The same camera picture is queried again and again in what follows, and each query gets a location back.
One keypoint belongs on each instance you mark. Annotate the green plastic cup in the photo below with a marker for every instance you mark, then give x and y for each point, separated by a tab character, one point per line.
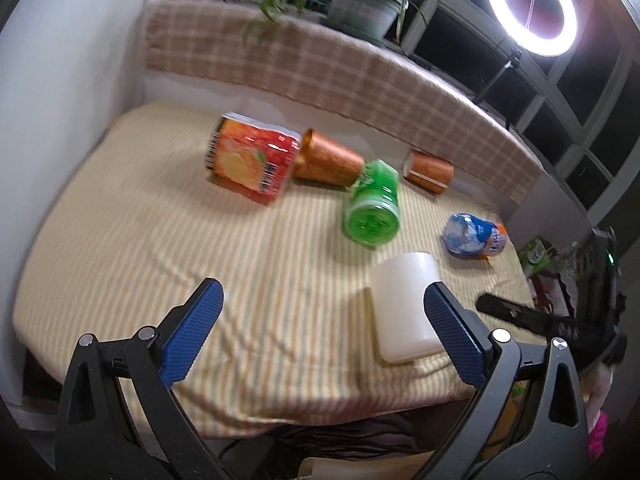
371	215

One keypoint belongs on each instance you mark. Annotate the ring light on tripod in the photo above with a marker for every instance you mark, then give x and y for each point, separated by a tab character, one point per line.
547	28

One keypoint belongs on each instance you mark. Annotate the orange paper cup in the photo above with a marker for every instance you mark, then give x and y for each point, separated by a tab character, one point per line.
431	173

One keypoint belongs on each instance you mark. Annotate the white plastic cup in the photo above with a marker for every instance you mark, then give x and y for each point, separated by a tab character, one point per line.
397	288

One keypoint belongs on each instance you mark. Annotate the green white paper bag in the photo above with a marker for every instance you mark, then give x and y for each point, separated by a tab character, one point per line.
536	255

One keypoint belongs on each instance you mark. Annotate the blue Arctic Ocean cup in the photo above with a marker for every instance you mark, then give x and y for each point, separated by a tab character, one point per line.
468	236

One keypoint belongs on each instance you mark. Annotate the red orange juice cup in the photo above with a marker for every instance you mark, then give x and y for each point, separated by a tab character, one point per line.
255	158

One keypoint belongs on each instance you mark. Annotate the copper metallic cup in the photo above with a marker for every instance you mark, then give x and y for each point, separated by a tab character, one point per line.
323	160

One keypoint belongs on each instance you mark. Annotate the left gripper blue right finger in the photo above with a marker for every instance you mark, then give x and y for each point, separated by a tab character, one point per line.
464	336

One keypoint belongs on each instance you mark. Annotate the plaid beige sill cloth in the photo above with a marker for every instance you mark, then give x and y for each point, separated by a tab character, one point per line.
316	66

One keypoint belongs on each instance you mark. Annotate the striped yellow table cloth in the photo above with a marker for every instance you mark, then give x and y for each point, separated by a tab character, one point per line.
141	225

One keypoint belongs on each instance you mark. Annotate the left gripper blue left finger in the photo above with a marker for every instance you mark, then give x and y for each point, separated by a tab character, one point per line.
186	328

